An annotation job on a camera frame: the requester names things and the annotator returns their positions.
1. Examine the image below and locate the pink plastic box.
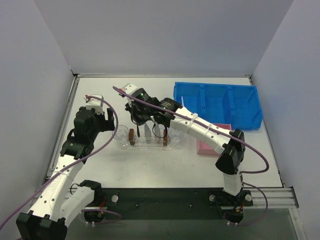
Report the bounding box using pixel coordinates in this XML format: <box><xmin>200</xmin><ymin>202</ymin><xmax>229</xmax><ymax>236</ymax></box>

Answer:
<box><xmin>196</xmin><ymin>122</ymin><xmax>233</xmax><ymax>156</ymax></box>

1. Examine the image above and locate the clear textured oval tray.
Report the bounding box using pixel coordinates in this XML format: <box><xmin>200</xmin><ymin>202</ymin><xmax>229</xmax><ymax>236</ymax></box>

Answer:
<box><xmin>117</xmin><ymin>128</ymin><xmax>185</xmax><ymax>151</ymax></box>

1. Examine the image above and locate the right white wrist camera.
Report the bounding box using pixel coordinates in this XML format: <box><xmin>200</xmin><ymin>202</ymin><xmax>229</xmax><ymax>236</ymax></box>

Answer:
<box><xmin>121</xmin><ymin>83</ymin><xmax>138</xmax><ymax>95</ymax></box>

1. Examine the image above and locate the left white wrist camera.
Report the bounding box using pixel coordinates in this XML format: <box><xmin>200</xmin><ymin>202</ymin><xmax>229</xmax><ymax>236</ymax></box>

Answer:
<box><xmin>84</xmin><ymin>95</ymin><xmax>104</xmax><ymax>115</ymax></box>

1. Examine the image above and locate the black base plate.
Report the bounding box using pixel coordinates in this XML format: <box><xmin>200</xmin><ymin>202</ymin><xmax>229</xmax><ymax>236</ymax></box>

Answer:
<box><xmin>84</xmin><ymin>187</ymin><xmax>253</xmax><ymax>224</ymax></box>

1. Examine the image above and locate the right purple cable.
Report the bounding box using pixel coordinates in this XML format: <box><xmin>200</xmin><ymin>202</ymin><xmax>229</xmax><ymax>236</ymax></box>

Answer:
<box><xmin>112</xmin><ymin>86</ymin><xmax>271</xmax><ymax>227</ymax></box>

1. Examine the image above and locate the black toothbrush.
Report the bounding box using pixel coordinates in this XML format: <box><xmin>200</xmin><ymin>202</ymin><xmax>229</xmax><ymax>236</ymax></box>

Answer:
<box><xmin>136</xmin><ymin>124</ymin><xmax>140</xmax><ymax>138</ymax></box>

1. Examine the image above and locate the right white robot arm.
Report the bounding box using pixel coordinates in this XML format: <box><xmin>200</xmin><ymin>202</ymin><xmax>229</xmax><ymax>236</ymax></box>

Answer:
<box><xmin>121</xmin><ymin>84</ymin><xmax>245</xmax><ymax>196</ymax></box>

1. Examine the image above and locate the clear plastic cup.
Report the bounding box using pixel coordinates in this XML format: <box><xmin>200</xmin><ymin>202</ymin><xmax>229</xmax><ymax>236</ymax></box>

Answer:
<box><xmin>114</xmin><ymin>124</ymin><xmax>129</xmax><ymax>147</ymax></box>
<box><xmin>168</xmin><ymin>128</ymin><xmax>185</xmax><ymax>145</ymax></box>

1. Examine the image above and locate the purple cable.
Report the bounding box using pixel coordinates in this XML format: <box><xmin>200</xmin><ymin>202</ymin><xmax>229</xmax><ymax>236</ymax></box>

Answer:
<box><xmin>112</xmin><ymin>86</ymin><xmax>271</xmax><ymax>227</ymax></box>
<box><xmin>0</xmin><ymin>98</ymin><xmax>125</xmax><ymax>238</ymax></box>

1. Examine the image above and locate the blue compartment bin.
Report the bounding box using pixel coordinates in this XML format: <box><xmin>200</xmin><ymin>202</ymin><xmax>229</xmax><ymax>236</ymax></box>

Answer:
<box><xmin>173</xmin><ymin>82</ymin><xmax>263</xmax><ymax>131</ymax></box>

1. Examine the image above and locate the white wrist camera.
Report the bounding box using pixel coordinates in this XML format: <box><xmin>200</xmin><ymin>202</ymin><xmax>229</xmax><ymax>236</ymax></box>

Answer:
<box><xmin>84</xmin><ymin>95</ymin><xmax>104</xmax><ymax>115</ymax></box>
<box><xmin>121</xmin><ymin>83</ymin><xmax>138</xmax><ymax>95</ymax></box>

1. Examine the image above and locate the white red-capped toothpaste tube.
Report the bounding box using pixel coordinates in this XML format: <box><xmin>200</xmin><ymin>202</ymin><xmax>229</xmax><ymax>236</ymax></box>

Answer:
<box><xmin>152</xmin><ymin>124</ymin><xmax>161</xmax><ymax>139</ymax></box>

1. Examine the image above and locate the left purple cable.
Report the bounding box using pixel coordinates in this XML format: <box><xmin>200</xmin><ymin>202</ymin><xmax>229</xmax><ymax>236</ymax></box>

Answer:
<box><xmin>0</xmin><ymin>98</ymin><xmax>125</xmax><ymax>238</ymax></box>

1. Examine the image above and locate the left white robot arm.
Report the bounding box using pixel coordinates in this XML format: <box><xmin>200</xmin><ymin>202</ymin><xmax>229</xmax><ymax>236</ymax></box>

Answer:
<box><xmin>16</xmin><ymin>105</ymin><xmax>119</xmax><ymax>240</ymax></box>

